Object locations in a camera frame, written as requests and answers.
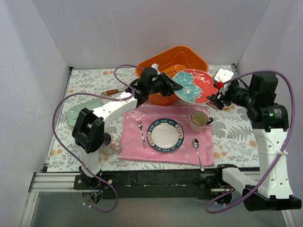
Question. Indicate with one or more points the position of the beige enamel mug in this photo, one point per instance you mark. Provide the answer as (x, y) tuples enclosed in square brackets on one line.
[(199, 120)]

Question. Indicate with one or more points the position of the pink purple ceramic mug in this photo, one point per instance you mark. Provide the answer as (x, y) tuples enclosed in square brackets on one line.
[(109, 146)]

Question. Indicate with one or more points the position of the orange plastic bin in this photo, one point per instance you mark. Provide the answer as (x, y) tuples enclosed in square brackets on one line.
[(174, 60)]

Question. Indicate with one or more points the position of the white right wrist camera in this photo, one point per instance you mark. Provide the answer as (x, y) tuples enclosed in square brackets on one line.
[(220, 77)]

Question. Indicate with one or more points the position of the silver fork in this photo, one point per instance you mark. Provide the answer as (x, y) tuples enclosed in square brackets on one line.
[(140, 126)]

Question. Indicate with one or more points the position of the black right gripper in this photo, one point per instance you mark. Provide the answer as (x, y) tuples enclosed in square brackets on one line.
[(222, 99)]

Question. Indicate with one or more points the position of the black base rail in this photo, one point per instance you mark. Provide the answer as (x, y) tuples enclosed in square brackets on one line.
[(182, 183)]

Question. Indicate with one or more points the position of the pink satin placemat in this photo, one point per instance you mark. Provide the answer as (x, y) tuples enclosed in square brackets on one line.
[(132, 145)]

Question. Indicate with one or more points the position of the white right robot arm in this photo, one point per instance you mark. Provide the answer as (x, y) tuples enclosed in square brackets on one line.
[(272, 127)]

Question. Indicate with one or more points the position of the red teal floral plate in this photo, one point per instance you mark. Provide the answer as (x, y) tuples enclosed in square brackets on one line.
[(197, 86)]

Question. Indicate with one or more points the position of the wooden handled metal spatula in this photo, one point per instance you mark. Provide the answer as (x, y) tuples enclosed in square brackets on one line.
[(111, 92)]

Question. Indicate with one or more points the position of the silver spoon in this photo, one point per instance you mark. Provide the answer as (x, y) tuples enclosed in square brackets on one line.
[(196, 144)]

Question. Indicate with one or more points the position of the green rimmed white plate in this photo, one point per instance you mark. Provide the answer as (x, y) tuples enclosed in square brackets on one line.
[(165, 135)]

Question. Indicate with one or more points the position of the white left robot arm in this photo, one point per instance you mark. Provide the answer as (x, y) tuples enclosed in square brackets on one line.
[(89, 128)]

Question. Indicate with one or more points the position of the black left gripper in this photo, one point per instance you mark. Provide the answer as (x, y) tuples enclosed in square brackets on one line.
[(163, 84)]

